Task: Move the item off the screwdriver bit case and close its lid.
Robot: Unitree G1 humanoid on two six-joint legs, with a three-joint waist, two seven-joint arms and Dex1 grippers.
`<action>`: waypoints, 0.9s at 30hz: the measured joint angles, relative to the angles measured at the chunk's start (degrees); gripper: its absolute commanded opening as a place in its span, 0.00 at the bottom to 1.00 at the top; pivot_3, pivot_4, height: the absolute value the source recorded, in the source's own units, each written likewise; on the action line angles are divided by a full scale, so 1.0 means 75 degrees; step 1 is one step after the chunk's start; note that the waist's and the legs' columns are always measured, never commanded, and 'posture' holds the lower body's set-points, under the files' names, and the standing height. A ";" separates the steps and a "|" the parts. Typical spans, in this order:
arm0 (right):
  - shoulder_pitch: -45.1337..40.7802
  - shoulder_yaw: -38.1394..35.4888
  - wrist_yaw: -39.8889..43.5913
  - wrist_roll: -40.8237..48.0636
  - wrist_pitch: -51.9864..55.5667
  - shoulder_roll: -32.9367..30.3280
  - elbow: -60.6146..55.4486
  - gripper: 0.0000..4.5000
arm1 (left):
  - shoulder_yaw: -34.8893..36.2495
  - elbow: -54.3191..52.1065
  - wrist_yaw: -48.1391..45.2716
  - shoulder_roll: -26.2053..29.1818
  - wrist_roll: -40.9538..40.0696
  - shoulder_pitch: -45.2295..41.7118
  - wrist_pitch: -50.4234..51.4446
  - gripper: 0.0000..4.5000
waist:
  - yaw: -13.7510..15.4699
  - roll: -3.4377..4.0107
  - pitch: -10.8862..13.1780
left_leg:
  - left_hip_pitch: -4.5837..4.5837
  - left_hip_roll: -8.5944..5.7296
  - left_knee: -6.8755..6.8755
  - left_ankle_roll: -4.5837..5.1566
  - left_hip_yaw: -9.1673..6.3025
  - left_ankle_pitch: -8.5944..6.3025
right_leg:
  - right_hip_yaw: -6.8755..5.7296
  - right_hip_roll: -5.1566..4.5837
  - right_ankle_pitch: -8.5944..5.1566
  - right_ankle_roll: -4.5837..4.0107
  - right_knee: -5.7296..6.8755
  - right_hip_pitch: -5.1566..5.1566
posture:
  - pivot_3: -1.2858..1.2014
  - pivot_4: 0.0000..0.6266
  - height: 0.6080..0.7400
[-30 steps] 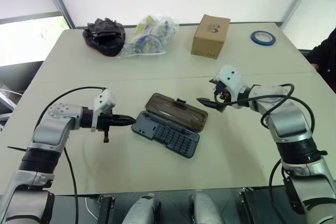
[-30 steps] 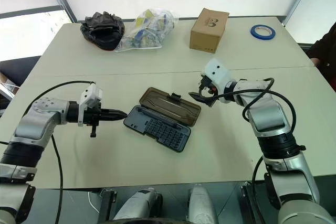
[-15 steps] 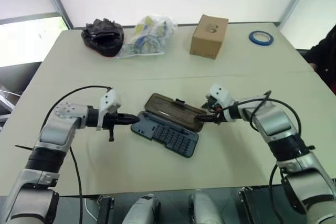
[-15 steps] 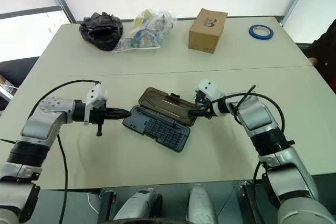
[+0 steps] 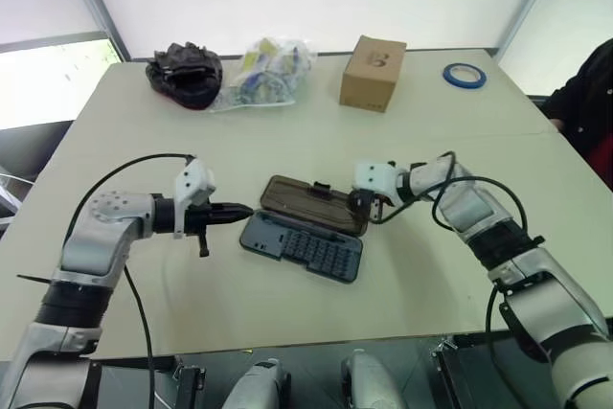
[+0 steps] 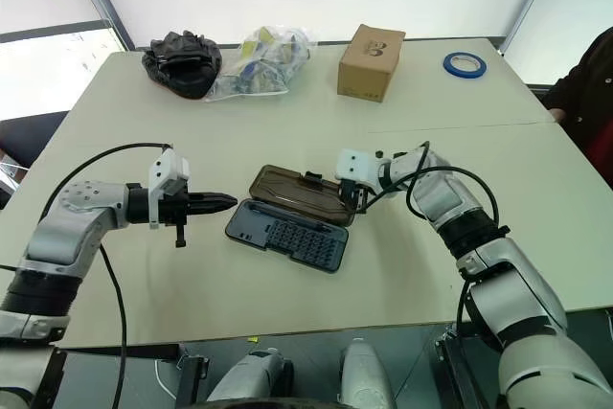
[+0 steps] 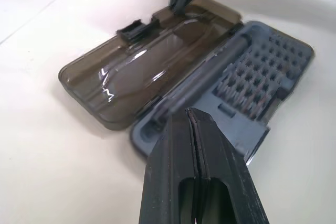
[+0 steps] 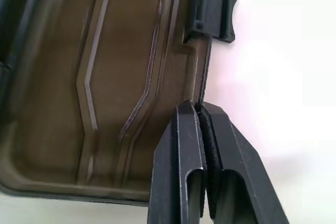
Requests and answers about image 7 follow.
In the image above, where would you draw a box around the grey screwdriver handle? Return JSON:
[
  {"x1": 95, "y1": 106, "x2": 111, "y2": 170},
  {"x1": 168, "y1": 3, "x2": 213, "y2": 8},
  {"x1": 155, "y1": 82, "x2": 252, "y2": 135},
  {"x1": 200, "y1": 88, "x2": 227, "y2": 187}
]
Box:
[{"x1": 154, "y1": 34, "x2": 264, "y2": 127}]

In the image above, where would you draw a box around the small black plastic piece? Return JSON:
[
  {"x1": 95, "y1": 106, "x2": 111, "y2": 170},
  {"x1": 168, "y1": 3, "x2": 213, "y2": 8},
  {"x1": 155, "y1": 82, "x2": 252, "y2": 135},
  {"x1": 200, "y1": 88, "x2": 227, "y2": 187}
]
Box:
[{"x1": 116, "y1": 16, "x2": 162, "y2": 44}]

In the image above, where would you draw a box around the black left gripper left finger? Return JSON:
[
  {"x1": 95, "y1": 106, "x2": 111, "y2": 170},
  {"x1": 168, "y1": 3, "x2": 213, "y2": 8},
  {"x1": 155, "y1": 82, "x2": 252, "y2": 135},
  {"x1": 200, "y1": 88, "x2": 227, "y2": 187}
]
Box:
[{"x1": 138, "y1": 107, "x2": 199, "y2": 224}]

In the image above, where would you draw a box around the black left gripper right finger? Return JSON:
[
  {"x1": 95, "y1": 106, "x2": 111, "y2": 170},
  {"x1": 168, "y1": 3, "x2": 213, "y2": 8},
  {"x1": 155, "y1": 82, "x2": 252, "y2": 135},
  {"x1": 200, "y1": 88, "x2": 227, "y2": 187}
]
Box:
[{"x1": 188, "y1": 107, "x2": 270, "y2": 224}]

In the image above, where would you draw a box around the screwdriver bit case, smoky lid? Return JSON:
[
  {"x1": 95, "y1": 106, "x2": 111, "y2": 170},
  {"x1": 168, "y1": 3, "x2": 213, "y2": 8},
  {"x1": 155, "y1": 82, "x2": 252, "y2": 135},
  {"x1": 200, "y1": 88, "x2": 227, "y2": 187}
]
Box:
[{"x1": 57, "y1": 0, "x2": 316, "y2": 167}]

